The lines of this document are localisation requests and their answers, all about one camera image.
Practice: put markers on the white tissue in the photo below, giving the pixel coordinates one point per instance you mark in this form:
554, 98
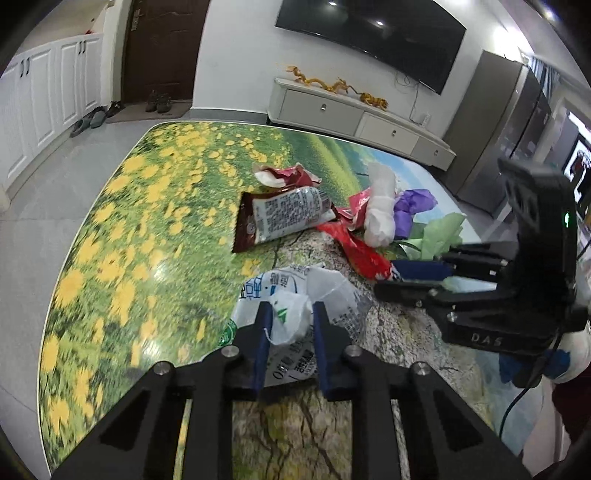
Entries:
381, 217

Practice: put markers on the green paper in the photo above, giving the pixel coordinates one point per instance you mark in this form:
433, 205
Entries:
443, 235

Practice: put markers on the torn red white wrapper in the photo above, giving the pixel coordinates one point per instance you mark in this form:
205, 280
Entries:
286, 175

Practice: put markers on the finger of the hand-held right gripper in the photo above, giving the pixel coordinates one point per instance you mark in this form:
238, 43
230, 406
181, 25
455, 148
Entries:
418, 270
401, 290

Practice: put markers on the white wall cabinet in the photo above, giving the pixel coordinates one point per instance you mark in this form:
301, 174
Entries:
41, 101

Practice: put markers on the person's right hand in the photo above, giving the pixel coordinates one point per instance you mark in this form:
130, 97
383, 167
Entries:
556, 364

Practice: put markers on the long red wrapper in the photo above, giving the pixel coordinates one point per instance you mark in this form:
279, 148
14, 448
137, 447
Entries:
360, 256

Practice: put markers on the small red wrapper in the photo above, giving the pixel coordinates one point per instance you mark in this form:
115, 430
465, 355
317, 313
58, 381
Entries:
358, 203

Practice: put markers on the brown snack wrapper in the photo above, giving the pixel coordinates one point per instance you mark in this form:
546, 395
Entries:
277, 212

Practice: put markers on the white printed plastic bag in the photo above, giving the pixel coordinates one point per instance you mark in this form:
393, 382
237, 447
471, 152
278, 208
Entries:
337, 295

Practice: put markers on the pair of dark shoes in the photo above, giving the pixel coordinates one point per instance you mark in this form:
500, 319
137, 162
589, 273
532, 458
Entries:
115, 108

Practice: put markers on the grey curtain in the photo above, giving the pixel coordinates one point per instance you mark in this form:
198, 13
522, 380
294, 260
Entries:
547, 74

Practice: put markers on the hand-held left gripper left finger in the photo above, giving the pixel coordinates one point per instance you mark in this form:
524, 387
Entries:
263, 341

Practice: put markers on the white power strip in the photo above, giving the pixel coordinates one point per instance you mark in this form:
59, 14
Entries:
424, 119

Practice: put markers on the brown doormat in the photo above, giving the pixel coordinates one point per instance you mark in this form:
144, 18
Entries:
138, 113

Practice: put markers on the grey refrigerator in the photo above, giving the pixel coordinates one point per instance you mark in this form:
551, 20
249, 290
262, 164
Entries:
498, 129

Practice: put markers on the white television cabinet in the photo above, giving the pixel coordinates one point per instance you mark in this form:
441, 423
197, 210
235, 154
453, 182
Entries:
323, 106

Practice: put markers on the dark brown door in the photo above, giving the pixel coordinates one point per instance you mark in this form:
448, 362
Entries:
161, 46

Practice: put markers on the black wall television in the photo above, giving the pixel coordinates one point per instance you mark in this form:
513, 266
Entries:
369, 32

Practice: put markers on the purple paper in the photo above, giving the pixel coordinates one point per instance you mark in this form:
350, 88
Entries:
415, 203

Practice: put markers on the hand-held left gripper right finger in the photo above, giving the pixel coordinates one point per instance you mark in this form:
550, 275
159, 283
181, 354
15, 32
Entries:
321, 350

